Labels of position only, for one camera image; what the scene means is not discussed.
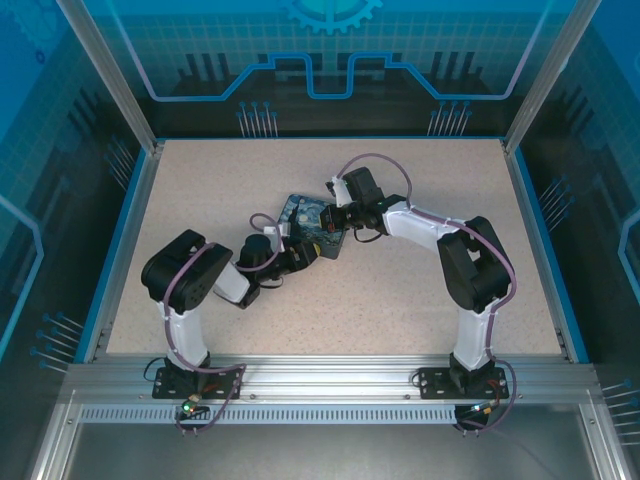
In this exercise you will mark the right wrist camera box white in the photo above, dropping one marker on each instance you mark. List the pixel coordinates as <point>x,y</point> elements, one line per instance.
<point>342,192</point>

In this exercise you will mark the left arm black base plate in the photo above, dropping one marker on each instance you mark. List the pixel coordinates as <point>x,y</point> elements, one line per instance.
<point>170,387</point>

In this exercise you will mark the aluminium frame post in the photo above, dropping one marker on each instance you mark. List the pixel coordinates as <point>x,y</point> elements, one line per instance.
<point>121,85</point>
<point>542,85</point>

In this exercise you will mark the aluminium side rail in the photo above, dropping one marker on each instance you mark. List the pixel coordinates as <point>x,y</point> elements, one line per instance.
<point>131,240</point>
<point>534,240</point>

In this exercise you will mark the small LED connector board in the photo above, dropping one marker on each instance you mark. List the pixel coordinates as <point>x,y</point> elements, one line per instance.
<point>482,409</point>
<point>190,407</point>

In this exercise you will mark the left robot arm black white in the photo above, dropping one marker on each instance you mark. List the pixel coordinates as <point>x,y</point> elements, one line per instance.
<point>190,270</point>

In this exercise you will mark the metal tray panel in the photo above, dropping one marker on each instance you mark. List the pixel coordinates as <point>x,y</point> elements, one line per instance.
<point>325,450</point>

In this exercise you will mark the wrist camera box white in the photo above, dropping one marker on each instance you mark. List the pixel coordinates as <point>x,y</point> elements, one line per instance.
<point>342,192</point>
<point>284,231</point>

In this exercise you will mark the aluminium mounting rail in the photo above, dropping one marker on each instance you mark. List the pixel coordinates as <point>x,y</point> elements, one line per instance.
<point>325,375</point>

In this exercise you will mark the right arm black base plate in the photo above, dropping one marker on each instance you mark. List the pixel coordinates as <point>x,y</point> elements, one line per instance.
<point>435,382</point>

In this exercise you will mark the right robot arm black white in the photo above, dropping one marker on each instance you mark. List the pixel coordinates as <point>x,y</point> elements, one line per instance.
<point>470,270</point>

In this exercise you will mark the starry night painted tin box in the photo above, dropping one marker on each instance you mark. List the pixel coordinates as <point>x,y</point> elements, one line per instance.
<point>306,220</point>

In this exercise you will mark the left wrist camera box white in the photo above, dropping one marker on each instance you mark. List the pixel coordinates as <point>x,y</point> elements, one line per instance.
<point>284,231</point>

